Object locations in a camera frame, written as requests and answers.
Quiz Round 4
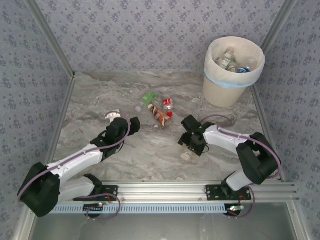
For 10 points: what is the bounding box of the small green label plastic bottle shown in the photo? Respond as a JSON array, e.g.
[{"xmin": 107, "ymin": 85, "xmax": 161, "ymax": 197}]
[
  {"xmin": 224, "ymin": 48, "xmax": 237, "ymax": 61},
  {"xmin": 227, "ymin": 59, "xmax": 238, "ymax": 73},
  {"xmin": 219, "ymin": 57, "xmax": 232, "ymax": 70}
]

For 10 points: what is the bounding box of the white capped plastic bottle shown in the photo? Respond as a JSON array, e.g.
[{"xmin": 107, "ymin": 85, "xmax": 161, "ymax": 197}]
[{"xmin": 180, "ymin": 149, "xmax": 195, "ymax": 161}]

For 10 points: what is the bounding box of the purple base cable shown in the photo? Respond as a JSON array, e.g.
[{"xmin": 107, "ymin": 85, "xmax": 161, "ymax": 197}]
[
  {"xmin": 226, "ymin": 188, "xmax": 257, "ymax": 219},
  {"xmin": 73, "ymin": 192, "xmax": 122, "ymax": 222}
]

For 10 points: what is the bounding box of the aluminium frame post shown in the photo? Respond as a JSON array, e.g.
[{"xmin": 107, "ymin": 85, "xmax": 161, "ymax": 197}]
[
  {"xmin": 259, "ymin": 0, "xmax": 300, "ymax": 52},
  {"xmin": 24, "ymin": 0, "xmax": 77, "ymax": 77}
]

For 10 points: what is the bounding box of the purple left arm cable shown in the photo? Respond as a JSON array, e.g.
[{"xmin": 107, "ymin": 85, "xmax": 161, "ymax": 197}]
[{"xmin": 16, "ymin": 112, "xmax": 132, "ymax": 203}]

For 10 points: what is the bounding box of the green cap plastic bottle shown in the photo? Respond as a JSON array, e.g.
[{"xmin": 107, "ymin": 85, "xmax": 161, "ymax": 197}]
[{"xmin": 141, "ymin": 91, "xmax": 161, "ymax": 108}]

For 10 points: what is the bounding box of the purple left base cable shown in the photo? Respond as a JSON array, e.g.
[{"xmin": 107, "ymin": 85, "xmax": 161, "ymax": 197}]
[{"xmin": 73, "ymin": 192, "xmax": 122, "ymax": 222}]

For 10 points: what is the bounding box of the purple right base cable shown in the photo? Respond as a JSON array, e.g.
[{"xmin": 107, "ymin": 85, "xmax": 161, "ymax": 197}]
[{"xmin": 226, "ymin": 188, "xmax": 257, "ymax": 219}]

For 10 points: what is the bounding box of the grey metal panel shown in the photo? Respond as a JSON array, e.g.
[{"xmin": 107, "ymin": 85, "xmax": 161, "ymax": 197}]
[{"xmin": 14, "ymin": 201, "xmax": 308, "ymax": 240}]

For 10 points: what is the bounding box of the aluminium table side rail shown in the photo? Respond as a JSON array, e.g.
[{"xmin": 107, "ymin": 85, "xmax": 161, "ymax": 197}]
[
  {"xmin": 249, "ymin": 86, "xmax": 308, "ymax": 240},
  {"xmin": 12, "ymin": 73, "xmax": 77, "ymax": 240}
]

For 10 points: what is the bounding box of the right base circuit board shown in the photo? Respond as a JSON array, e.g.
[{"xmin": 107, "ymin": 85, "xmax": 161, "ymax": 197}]
[{"xmin": 226, "ymin": 204, "xmax": 245, "ymax": 216}]

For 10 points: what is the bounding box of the base circuit board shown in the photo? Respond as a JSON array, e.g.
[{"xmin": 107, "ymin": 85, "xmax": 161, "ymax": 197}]
[
  {"xmin": 226, "ymin": 204, "xmax": 245, "ymax": 216},
  {"xmin": 83, "ymin": 203, "xmax": 105, "ymax": 213}
]

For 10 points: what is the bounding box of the brown drink plastic bottle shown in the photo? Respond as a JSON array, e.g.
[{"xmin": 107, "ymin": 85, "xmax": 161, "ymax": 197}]
[{"xmin": 147, "ymin": 103, "xmax": 173, "ymax": 129}]

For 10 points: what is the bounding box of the beige waste bin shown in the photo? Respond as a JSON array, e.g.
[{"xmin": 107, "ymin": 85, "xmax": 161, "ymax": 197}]
[{"xmin": 202, "ymin": 72, "xmax": 253, "ymax": 108}]

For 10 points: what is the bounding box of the pale blue slotted cable duct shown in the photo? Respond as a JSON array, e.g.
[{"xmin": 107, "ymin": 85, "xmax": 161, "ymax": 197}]
[{"xmin": 48, "ymin": 202, "xmax": 242, "ymax": 215}]

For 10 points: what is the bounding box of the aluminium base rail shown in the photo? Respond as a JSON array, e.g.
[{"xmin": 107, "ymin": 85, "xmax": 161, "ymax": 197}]
[{"xmin": 57, "ymin": 181, "xmax": 300, "ymax": 203}]

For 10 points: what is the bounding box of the left base circuit board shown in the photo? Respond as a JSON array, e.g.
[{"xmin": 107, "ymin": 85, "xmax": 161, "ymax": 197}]
[{"xmin": 83, "ymin": 203, "xmax": 105, "ymax": 213}]

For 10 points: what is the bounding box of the white bin liner bag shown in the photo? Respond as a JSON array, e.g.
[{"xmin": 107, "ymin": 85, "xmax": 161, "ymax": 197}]
[{"xmin": 204, "ymin": 36, "xmax": 266, "ymax": 89}]

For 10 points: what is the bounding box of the red label plastic bottle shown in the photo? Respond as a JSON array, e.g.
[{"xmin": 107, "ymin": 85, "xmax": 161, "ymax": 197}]
[{"xmin": 162, "ymin": 98, "xmax": 175, "ymax": 118}]

